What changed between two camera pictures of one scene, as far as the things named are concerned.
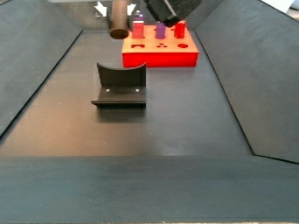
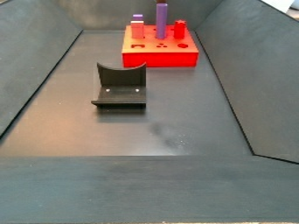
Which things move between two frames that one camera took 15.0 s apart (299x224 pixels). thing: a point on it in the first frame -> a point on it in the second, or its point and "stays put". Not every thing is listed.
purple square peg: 138,17 stays put
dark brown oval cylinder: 119,19 -> 162,1
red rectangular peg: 138,29 stays put
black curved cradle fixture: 123,87 stays put
